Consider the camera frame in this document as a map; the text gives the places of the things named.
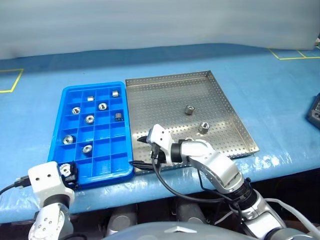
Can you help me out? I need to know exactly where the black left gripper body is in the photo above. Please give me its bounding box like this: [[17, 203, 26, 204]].
[[60, 173, 80, 190]]

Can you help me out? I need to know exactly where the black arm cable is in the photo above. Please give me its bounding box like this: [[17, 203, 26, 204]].
[[150, 144, 245, 226], [0, 175, 32, 198]]

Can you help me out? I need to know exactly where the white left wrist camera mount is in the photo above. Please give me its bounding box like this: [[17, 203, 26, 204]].
[[27, 161, 76, 209]]

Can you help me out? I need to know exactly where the white cable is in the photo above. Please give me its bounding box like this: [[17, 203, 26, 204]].
[[212, 197, 320, 237]]

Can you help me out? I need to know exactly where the blue table cover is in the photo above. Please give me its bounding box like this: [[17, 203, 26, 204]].
[[0, 43, 320, 224]]

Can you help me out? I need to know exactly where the perforated steel tray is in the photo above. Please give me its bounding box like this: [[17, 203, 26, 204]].
[[124, 70, 260, 176]]

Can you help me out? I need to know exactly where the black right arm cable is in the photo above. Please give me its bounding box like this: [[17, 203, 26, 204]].
[[150, 144, 245, 226]]

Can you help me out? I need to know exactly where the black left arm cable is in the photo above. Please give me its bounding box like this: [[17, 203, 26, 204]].
[[0, 175, 32, 198]]

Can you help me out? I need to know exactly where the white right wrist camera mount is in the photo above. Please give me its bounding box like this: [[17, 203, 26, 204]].
[[146, 123, 176, 166]]

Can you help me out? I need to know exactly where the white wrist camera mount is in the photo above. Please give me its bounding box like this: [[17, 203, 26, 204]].
[[27, 161, 76, 209], [146, 123, 176, 166]]

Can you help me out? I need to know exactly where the silver robot torso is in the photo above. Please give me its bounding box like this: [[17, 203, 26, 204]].
[[101, 220, 320, 240]]

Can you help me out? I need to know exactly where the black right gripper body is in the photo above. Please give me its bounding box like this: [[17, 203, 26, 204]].
[[145, 134, 168, 165]]

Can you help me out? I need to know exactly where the dark blue device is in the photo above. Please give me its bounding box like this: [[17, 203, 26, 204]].
[[305, 92, 320, 130]]

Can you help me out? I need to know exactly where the blue compartment tray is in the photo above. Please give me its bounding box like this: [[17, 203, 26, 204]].
[[47, 81, 135, 191]]

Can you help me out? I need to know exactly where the dark grey rounded shape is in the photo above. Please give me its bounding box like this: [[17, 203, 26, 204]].
[[106, 204, 139, 237], [175, 197, 209, 225]]

